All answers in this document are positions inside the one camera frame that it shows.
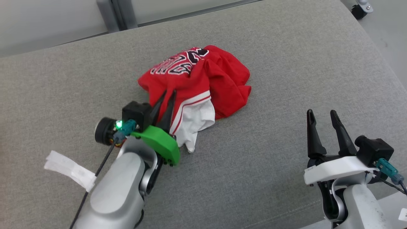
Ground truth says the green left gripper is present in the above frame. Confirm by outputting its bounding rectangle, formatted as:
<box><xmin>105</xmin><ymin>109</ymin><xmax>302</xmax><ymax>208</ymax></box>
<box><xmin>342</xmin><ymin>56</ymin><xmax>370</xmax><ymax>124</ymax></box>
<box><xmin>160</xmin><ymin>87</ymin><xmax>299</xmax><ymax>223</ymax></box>
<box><xmin>130</xmin><ymin>90</ymin><xmax>181</xmax><ymax>167</ymax></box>

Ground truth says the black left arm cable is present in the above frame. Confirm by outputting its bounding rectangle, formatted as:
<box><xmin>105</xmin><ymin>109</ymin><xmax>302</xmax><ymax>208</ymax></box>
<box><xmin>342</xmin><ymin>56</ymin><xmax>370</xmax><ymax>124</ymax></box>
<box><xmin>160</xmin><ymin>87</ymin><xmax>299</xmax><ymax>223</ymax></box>
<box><xmin>69</xmin><ymin>137</ymin><xmax>123</xmax><ymax>229</ymax></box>

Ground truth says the teal left cable connector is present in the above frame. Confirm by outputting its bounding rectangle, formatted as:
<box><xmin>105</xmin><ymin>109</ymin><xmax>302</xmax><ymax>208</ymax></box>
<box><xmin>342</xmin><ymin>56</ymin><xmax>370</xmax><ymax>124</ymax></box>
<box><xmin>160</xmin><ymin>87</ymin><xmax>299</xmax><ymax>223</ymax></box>
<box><xmin>114</xmin><ymin>120</ymin><xmax>138</xmax><ymax>143</ymax></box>

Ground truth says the grey metal frame post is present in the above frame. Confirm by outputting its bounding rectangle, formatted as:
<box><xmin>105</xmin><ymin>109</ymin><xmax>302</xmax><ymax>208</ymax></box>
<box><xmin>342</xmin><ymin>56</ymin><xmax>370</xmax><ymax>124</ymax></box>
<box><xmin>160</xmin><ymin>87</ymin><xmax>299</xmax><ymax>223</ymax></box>
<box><xmin>96</xmin><ymin>0</ymin><xmax>139</xmax><ymax>33</ymax></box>

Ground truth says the black caster wheel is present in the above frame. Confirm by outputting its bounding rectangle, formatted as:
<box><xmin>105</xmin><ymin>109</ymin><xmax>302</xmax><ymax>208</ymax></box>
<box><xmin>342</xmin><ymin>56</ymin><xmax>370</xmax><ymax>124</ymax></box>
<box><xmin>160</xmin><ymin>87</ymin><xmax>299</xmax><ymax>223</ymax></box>
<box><xmin>351</xmin><ymin>0</ymin><xmax>374</xmax><ymax>20</ymax></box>

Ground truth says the teal right cable connector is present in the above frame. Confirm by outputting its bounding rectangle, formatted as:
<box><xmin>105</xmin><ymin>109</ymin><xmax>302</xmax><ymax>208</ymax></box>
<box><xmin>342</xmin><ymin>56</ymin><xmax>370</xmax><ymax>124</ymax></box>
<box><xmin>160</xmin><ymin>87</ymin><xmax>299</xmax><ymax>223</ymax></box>
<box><xmin>375</xmin><ymin>158</ymin><xmax>405</xmax><ymax>185</ymax></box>

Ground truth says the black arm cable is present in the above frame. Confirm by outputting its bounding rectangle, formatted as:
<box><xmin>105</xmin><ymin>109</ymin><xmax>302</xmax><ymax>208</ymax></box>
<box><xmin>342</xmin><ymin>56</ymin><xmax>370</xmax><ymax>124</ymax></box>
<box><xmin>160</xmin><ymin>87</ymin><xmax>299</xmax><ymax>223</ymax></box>
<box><xmin>369</xmin><ymin>172</ymin><xmax>407</xmax><ymax>195</ymax></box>
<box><xmin>69</xmin><ymin>137</ymin><xmax>123</xmax><ymax>229</ymax></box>

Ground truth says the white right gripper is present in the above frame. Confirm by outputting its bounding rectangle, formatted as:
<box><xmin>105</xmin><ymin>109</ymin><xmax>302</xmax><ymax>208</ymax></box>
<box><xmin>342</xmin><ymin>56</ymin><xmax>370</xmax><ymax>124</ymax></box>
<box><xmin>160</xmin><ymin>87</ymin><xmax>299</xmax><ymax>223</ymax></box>
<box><xmin>303</xmin><ymin>109</ymin><xmax>379</xmax><ymax>186</ymax></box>

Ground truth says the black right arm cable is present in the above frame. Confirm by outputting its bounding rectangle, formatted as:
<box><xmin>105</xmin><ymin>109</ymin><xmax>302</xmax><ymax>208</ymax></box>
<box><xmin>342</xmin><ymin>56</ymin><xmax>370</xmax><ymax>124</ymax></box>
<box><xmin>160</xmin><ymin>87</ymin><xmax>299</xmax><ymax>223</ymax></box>
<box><xmin>369</xmin><ymin>172</ymin><xmax>407</xmax><ymax>195</ymax></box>

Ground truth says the white tape tag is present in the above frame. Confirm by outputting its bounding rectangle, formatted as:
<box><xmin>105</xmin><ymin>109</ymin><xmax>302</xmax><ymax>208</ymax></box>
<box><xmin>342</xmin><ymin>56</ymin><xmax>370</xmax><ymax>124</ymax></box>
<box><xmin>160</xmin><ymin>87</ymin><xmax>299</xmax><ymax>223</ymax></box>
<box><xmin>44</xmin><ymin>150</ymin><xmax>97</xmax><ymax>192</ymax></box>

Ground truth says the red Bulls jersey shirt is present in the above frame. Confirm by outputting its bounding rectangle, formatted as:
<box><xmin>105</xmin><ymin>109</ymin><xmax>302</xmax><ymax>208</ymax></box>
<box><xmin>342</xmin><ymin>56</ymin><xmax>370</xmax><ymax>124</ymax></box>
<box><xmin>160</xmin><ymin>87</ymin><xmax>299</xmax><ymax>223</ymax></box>
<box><xmin>137</xmin><ymin>45</ymin><xmax>252</xmax><ymax>154</ymax></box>

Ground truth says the teal cable connector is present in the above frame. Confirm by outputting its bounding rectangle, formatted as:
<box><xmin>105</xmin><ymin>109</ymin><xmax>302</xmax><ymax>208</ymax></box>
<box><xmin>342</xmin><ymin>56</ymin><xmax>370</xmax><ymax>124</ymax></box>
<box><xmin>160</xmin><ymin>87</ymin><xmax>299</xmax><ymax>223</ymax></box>
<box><xmin>114</xmin><ymin>120</ymin><xmax>138</xmax><ymax>143</ymax></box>
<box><xmin>375</xmin><ymin>158</ymin><xmax>405</xmax><ymax>185</ymax></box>

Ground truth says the grey fabric sofa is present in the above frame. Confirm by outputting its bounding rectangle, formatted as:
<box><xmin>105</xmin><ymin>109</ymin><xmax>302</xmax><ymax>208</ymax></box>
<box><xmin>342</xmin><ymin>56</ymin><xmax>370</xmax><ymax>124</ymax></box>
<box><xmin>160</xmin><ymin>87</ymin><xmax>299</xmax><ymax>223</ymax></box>
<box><xmin>0</xmin><ymin>0</ymin><xmax>407</xmax><ymax>229</ymax></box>

